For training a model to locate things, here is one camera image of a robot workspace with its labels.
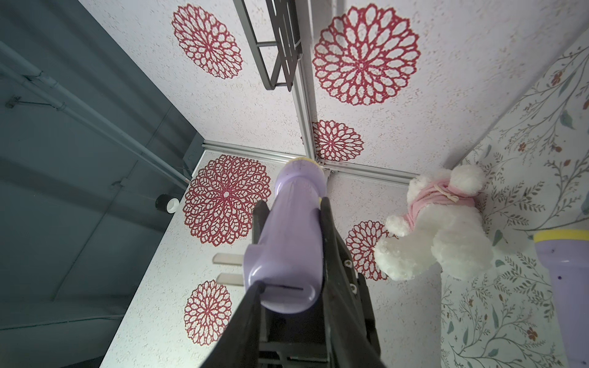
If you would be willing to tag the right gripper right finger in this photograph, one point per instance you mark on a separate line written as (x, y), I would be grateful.
(350, 326)

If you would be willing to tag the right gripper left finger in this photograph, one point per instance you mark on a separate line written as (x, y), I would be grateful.
(239, 344)

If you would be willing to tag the purple flashlight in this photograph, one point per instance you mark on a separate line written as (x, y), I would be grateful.
(288, 257)
(564, 252)

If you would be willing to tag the white plush toy pink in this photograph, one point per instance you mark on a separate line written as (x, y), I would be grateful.
(441, 226)

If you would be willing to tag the black wall shelf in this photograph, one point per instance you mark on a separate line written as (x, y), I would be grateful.
(287, 40)

